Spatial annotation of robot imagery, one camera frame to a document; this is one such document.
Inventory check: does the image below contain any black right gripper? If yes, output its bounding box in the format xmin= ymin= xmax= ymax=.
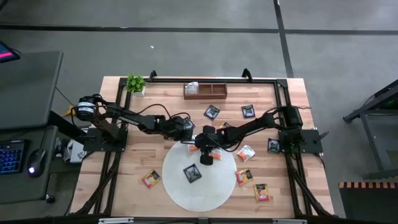
xmin=194 ymin=124 xmax=226 ymax=167

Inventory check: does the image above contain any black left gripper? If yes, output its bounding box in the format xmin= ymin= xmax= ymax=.
xmin=162 ymin=115 xmax=196 ymax=141

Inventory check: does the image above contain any black tea packet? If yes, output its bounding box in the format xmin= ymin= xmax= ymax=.
xmin=203 ymin=105 xmax=221 ymax=121
xmin=241 ymin=104 xmax=256 ymax=119
xmin=267 ymin=138 xmax=280 ymax=155
xmin=182 ymin=163 xmax=203 ymax=184

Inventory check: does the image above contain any brown wooden organizer box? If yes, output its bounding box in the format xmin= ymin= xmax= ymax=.
xmin=183 ymin=82 xmax=228 ymax=101

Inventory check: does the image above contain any white round woven placemat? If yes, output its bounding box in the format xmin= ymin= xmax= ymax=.
xmin=161 ymin=138 xmax=238 ymax=213

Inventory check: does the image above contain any green plant in white pot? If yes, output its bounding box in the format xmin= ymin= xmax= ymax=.
xmin=126 ymin=72 xmax=146 ymax=97

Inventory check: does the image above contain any white printed box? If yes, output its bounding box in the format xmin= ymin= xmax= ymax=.
xmin=63 ymin=139 xmax=88 ymax=164

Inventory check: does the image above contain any black clamp lever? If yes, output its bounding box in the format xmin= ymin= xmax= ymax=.
xmin=313 ymin=131 xmax=330 ymax=144

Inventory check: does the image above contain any black computer mouse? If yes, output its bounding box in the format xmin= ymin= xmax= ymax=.
xmin=26 ymin=148 xmax=47 ymax=179

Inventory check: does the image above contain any grey desk panel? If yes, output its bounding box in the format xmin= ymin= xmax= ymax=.
xmin=0 ymin=50 xmax=64 ymax=131

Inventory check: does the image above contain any black metal stand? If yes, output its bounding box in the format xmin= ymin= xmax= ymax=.
xmin=343 ymin=79 xmax=398 ymax=181

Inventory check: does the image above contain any backlit computer keyboard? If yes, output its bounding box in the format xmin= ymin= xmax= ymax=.
xmin=0 ymin=139 xmax=26 ymax=175

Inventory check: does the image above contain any dark grey desk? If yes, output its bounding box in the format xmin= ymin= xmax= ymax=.
xmin=0 ymin=124 xmax=60 ymax=206

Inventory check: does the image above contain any dark panel with orange stripes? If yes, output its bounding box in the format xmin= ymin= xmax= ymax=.
xmin=338 ymin=181 xmax=398 ymax=224

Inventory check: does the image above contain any screen with pink stripe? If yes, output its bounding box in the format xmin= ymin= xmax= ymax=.
xmin=0 ymin=40 xmax=21 ymax=64

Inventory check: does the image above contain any black aluminium rig frame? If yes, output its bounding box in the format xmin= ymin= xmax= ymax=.
xmin=74 ymin=68 xmax=335 ymax=218

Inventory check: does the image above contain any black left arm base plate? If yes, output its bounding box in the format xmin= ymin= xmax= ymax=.
xmin=83 ymin=126 xmax=129 ymax=153

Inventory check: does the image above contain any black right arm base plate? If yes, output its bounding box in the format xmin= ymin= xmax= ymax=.
xmin=278 ymin=129 xmax=324 ymax=155

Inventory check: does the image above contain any silver bracket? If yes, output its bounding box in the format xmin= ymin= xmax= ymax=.
xmin=272 ymin=218 xmax=308 ymax=224
xmin=98 ymin=217 xmax=135 ymax=224

